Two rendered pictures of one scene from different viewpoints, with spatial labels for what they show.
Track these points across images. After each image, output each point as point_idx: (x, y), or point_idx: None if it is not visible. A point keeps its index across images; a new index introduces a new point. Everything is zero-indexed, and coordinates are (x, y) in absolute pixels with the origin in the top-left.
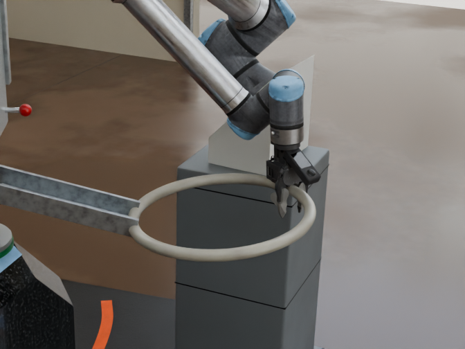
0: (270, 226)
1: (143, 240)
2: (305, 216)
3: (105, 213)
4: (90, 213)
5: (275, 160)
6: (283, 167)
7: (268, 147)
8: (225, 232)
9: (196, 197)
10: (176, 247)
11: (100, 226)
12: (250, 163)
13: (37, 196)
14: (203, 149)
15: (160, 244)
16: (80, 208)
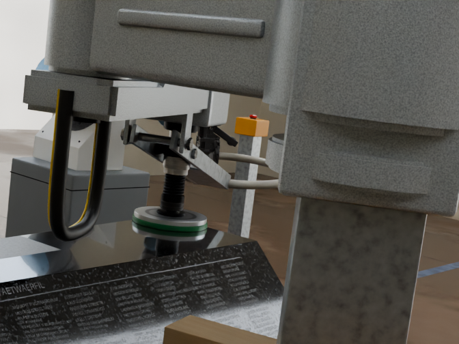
0: (135, 207)
1: (253, 183)
2: (264, 159)
3: (225, 172)
4: (223, 173)
5: (205, 136)
6: (217, 138)
7: (123, 147)
8: (104, 222)
9: (86, 198)
10: (276, 179)
11: (223, 183)
12: (109, 162)
13: (214, 162)
14: (45, 166)
15: (267, 181)
16: (221, 170)
